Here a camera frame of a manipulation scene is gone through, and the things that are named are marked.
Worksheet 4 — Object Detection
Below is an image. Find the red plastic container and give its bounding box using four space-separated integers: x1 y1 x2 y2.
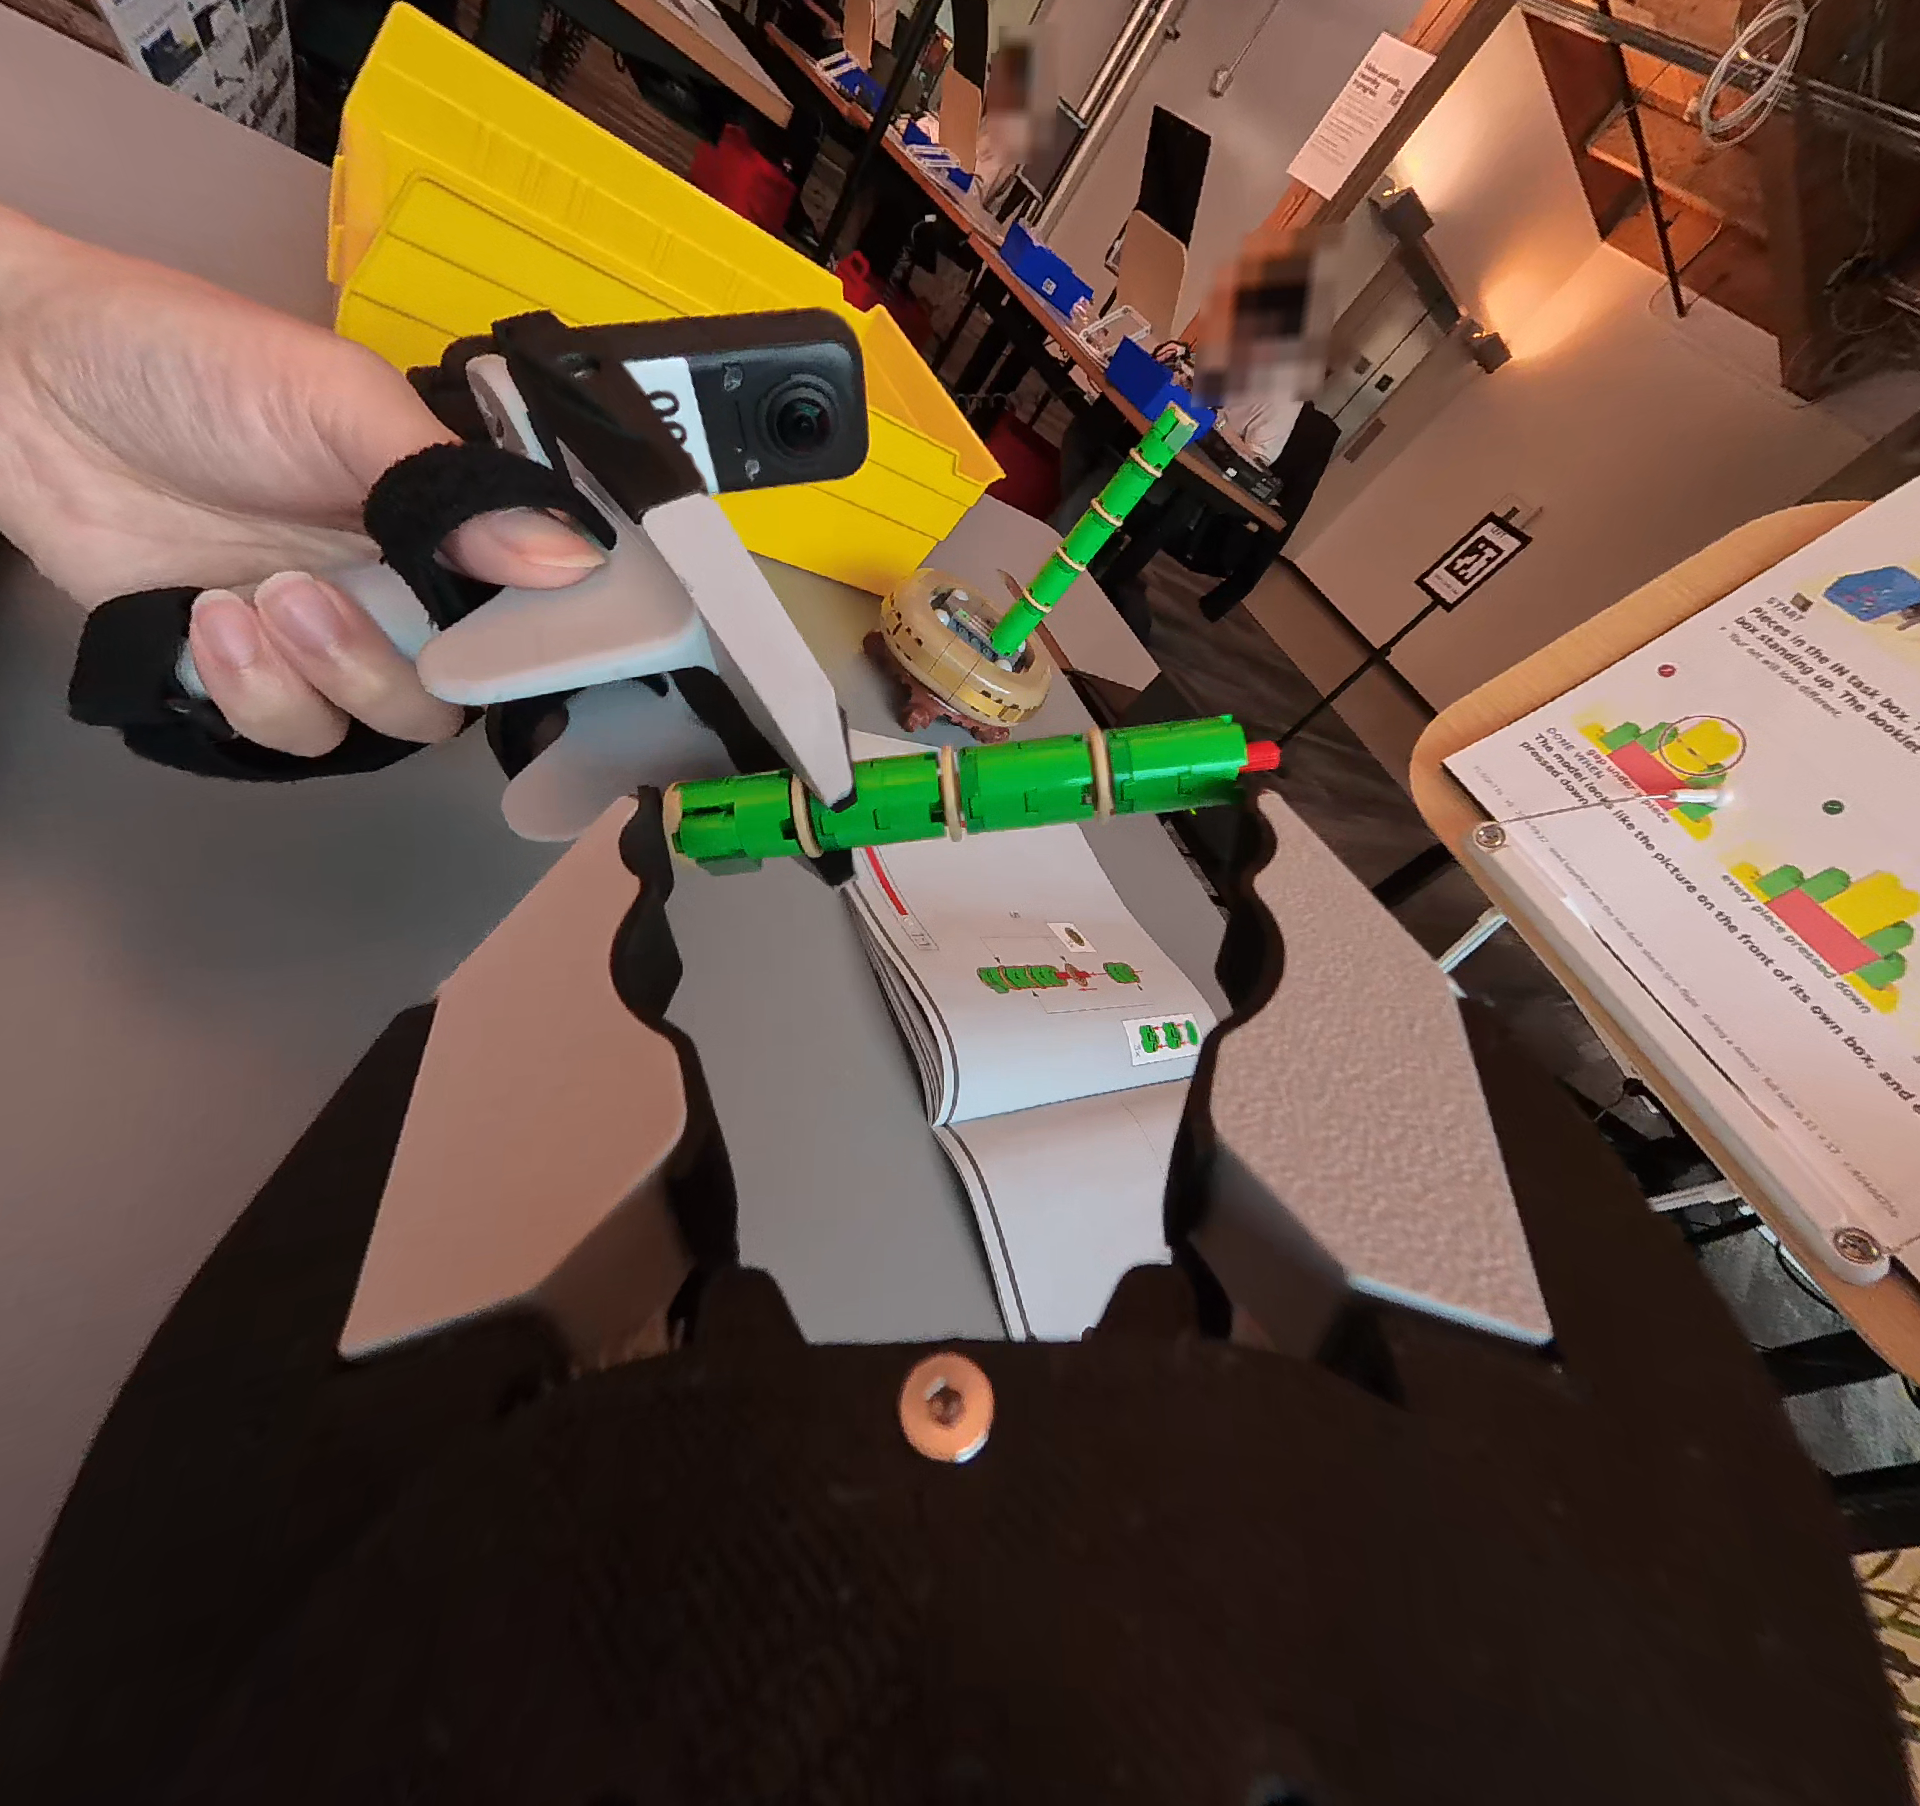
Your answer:
691 127 797 234
985 412 1069 519

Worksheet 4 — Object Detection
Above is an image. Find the person's left hand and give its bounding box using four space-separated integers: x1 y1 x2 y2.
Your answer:
0 208 617 762

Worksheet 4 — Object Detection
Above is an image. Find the black office chair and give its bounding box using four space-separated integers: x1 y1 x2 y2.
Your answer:
1199 404 1341 623

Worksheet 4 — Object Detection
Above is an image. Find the white wall paper notice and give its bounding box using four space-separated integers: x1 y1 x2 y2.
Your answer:
1288 34 1436 200

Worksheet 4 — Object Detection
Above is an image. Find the tan round brick pot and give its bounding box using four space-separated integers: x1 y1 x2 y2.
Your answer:
865 569 1061 748

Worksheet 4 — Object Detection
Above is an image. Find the long wooden table with bins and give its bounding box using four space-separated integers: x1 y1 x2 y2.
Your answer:
766 20 1292 536

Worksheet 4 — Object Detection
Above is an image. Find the yellow plastic bin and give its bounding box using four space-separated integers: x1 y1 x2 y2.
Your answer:
333 171 1006 596
326 3 845 327

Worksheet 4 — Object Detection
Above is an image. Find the wooden instruction board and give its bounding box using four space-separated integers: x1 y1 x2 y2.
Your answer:
1409 479 1920 1388

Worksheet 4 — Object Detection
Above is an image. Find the thin green brick bamboo stalk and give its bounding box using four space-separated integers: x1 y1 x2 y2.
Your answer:
985 404 1201 659

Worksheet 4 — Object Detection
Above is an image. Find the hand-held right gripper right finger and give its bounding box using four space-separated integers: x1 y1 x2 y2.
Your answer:
1164 790 1556 1355

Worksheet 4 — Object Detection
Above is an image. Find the black white marker tag sign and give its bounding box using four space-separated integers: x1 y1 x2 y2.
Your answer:
1417 507 1534 619

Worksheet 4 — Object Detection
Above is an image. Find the grey wall light fixture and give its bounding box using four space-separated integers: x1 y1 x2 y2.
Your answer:
1372 186 1514 375

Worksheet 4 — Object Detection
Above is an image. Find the grey desk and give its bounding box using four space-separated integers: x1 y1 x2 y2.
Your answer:
0 6 1246 1651

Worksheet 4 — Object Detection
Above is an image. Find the thick green brick bamboo stalk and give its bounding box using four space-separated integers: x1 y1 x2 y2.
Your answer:
659 715 1286 879

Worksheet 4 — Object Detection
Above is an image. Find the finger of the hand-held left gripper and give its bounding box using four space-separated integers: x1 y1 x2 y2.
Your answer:
487 678 755 849
638 492 858 884

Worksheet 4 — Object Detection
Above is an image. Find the small blue plastic bin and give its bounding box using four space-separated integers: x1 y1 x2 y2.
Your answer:
1003 223 1093 311

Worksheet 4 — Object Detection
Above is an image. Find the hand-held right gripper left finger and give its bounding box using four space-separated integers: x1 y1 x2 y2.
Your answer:
339 790 740 1360

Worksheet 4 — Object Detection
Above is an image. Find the open laptop on stand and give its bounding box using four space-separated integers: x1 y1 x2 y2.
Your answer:
1117 109 1214 338

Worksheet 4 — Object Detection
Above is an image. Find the printed leaflet sign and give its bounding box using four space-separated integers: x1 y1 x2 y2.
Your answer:
88 0 301 146

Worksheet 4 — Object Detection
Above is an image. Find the white cable coil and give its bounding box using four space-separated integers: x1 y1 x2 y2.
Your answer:
1700 0 1812 152

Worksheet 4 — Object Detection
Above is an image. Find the large blue plastic bin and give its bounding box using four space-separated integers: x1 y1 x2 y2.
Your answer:
1106 336 1218 436

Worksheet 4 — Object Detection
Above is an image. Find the white instruction booklet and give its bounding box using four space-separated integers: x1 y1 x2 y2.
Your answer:
835 726 1224 1346

